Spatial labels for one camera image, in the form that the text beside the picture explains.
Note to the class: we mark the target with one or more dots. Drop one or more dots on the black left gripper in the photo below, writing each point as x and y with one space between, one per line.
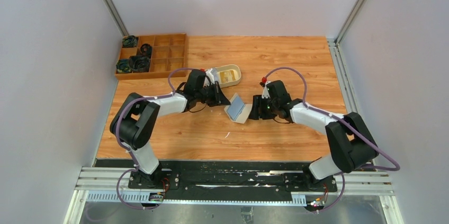
219 99

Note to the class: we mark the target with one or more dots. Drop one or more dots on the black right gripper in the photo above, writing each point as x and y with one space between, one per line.
258 101

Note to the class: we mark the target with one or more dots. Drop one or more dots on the blue VIP card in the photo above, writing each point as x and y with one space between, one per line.
235 108

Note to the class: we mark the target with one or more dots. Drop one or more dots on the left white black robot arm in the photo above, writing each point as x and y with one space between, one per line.
134 122

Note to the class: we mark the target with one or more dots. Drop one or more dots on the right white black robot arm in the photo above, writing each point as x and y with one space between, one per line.
350 142

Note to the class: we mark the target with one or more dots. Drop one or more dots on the yellow card in tray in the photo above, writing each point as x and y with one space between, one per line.
227 76

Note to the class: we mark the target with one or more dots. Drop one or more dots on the beige plastic tray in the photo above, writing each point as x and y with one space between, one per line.
213 75

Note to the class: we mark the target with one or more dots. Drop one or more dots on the wooden compartment tray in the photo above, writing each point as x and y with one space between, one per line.
169 56

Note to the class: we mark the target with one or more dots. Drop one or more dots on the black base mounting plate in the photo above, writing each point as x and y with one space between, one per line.
246 182

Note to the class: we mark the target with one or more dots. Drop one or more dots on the black coiled cable small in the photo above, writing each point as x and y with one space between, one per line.
145 50

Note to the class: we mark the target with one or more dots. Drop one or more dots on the black coiled cable large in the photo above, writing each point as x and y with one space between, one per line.
139 64

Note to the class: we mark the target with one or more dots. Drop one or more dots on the aluminium rail frame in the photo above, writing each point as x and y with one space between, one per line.
107 185

